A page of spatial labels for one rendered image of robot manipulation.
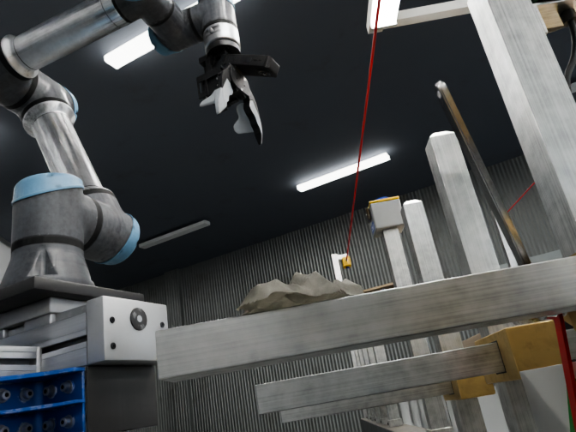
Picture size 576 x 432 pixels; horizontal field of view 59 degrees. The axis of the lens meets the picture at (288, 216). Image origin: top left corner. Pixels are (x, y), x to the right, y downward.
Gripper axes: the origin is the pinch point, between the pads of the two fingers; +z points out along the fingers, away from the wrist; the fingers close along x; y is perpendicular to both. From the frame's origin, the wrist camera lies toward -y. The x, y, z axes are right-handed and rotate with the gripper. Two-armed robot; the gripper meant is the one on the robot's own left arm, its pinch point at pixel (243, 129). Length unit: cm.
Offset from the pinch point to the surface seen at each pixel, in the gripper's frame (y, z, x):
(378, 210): -13.8, 12.3, -32.9
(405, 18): -25, -109, -128
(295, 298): -26, 45, 45
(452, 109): -38, 33, 39
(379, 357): 15, 39, -103
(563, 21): -49, 24, 31
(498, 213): -39, 40, 35
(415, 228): -24.6, 25.6, -11.2
